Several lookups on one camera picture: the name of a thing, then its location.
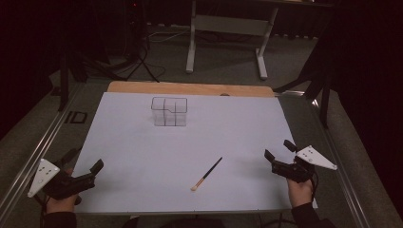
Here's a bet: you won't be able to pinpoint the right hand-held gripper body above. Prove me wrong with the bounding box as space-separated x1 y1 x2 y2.
271 144 338 184

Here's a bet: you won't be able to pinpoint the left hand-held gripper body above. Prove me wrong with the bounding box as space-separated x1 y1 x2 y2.
27 158 96 201

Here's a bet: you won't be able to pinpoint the person's right hand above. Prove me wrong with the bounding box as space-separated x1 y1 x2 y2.
286 178 315 209

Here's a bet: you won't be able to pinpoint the person's left hand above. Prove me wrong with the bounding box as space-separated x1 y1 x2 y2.
45 168 83 215

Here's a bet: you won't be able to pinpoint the black metal stand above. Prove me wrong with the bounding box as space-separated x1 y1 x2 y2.
273 28 336 129

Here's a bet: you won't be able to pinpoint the white table mat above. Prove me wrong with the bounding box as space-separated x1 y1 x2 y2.
73 91 318 215

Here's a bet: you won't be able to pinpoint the clear acrylic organizer box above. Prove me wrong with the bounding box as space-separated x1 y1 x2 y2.
150 96 189 128

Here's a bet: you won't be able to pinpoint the wooden table board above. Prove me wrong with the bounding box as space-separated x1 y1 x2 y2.
106 80 276 99

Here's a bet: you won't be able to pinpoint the black equipment rack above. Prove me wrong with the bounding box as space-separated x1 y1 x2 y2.
124 0 151 63

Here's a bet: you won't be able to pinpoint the aluminium rail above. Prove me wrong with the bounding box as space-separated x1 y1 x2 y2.
0 83 86 219
310 97 374 228

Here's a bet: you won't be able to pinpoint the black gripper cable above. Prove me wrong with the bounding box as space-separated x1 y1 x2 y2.
38 193 49 228
310 176 319 204

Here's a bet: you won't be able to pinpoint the black-handled makeup brush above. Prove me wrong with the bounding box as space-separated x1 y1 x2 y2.
190 156 223 192

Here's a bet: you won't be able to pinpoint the black floor cables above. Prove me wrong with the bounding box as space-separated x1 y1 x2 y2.
75 44 167 84

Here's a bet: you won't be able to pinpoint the white metal table frame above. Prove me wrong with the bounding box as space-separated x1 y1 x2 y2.
185 0 280 81

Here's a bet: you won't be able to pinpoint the white floor cable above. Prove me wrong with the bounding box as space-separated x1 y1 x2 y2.
147 28 192 44

